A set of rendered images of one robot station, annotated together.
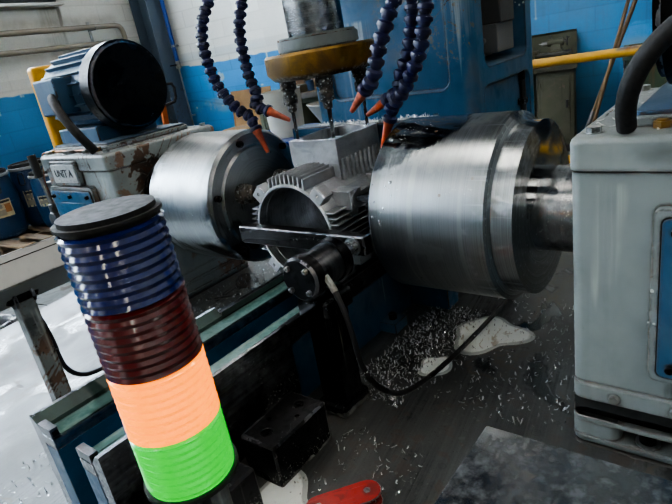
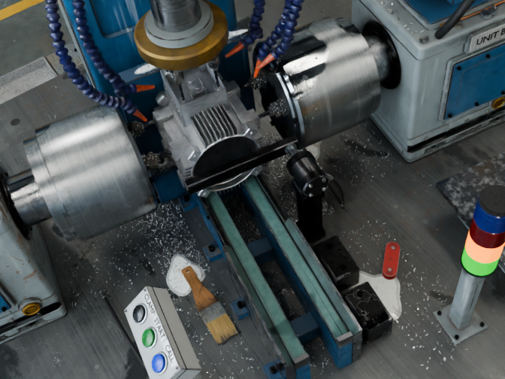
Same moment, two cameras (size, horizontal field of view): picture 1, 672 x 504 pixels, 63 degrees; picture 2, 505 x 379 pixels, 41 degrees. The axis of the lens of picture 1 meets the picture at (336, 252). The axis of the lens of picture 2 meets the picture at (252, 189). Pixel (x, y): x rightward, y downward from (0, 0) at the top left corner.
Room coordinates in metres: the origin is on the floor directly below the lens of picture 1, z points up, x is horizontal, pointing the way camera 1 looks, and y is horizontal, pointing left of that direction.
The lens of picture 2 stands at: (0.32, 0.81, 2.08)
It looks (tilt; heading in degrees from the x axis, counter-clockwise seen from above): 52 degrees down; 302
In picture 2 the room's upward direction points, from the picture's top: 9 degrees counter-clockwise
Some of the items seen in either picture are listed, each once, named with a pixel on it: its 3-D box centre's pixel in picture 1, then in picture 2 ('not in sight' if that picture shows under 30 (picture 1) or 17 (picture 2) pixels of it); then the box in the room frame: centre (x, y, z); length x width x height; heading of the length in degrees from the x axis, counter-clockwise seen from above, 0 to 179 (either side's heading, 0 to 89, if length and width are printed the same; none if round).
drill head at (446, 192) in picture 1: (489, 205); (325, 78); (0.72, -0.22, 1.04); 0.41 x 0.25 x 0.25; 49
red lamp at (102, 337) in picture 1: (144, 326); (490, 226); (0.30, 0.12, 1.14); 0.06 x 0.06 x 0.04
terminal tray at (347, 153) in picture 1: (336, 153); (195, 91); (0.94, -0.03, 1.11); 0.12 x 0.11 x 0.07; 139
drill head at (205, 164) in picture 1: (213, 194); (71, 180); (1.11, 0.23, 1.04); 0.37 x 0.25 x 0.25; 49
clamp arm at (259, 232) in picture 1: (299, 238); (242, 165); (0.80, 0.05, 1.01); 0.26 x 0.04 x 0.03; 49
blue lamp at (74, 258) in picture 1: (122, 258); (495, 210); (0.30, 0.12, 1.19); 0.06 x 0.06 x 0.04
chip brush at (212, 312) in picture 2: not in sight; (206, 302); (0.81, 0.28, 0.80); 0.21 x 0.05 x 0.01; 144
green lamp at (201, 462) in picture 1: (183, 445); (480, 255); (0.30, 0.12, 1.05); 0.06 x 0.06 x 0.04
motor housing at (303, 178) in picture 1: (331, 212); (209, 133); (0.91, -0.01, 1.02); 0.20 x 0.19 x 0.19; 139
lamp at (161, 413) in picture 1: (165, 388); (485, 241); (0.30, 0.12, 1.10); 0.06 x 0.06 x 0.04
